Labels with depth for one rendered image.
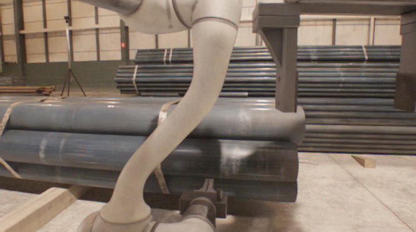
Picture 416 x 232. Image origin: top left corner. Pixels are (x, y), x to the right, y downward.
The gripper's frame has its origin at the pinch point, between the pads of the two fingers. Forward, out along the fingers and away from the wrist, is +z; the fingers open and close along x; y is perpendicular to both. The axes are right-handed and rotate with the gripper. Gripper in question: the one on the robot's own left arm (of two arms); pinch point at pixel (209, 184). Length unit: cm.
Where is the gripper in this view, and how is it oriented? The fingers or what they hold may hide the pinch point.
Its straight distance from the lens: 74.3
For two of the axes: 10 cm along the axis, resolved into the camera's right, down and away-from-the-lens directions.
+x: -9.9, -0.1, 1.4
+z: 1.4, -1.2, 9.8
